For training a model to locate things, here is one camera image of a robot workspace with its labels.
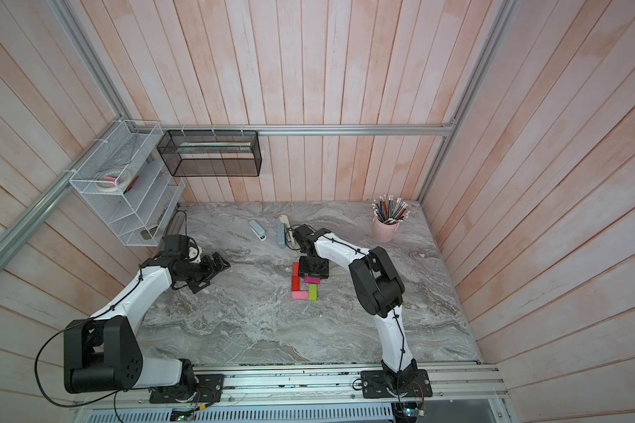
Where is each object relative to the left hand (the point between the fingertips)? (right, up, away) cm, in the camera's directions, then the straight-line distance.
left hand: (221, 274), depth 87 cm
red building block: (+25, -4, +7) cm, 26 cm away
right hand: (+30, -2, +9) cm, 31 cm away
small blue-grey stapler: (+8, +15, +19) cm, 25 cm away
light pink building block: (+26, -8, +4) cm, 28 cm away
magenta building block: (+31, -3, +7) cm, 32 cm away
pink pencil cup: (+60, +14, +16) cm, 63 cm away
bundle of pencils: (+62, +23, +16) cm, 67 cm away
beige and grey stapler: (+18, +17, +21) cm, 32 cm away
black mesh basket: (-10, +46, +16) cm, 50 cm away
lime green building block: (+31, -7, +3) cm, 32 cm away
